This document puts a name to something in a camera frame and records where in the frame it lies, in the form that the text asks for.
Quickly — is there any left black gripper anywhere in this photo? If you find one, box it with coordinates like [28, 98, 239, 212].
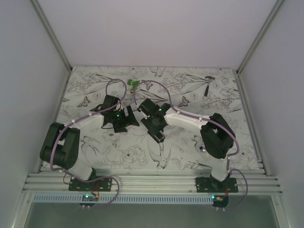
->
[111, 106, 139, 133]

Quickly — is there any black fuse box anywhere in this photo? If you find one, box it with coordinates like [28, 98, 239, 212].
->
[148, 131, 165, 143]

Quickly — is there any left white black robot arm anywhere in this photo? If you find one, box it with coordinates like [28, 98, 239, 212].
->
[40, 95, 139, 191]

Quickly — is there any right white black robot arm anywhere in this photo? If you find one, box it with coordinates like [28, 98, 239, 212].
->
[137, 98, 240, 192]

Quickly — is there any floral patterned table mat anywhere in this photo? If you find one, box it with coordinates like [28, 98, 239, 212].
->
[57, 66, 259, 170]

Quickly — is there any white blue capped part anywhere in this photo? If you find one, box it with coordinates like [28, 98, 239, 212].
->
[199, 146, 206, 152]

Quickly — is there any small black hammer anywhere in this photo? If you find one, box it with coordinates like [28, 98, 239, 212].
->
[204, 76, 215, 96]

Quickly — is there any left controller board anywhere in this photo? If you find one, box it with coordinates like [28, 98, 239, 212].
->
[79, 194, 99, 208]

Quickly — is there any controller board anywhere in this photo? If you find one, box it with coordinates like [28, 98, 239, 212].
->
[212, 195, 229, 209]
[79, 194, 99, 208]

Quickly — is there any right controller board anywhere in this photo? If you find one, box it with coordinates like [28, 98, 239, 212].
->
[212, 195, 229, 209]

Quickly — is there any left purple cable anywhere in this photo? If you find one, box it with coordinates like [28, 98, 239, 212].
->
[48, 78, 128, 183]

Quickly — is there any purple cable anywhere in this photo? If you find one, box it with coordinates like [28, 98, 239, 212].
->
[48, 78, 128, 183]
[133, 80, 239, 171]

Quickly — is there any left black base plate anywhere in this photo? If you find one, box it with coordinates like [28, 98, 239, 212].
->
[68, 178, 112, 192]

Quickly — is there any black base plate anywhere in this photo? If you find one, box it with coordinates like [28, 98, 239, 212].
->
[195, 176, 238, 193]
[68, 178, 112, 192]

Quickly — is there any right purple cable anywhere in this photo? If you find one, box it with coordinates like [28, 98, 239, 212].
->
[133, 80, 239, 171]

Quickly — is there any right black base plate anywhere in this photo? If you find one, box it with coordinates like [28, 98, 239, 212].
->
[195, 176, 238, 193]

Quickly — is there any aluminium rail frame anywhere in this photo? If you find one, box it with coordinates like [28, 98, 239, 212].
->
[22, 169, 283, 195]

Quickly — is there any slotted grey cable duct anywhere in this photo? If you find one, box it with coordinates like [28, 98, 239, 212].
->
[33, 193, 213, 205]

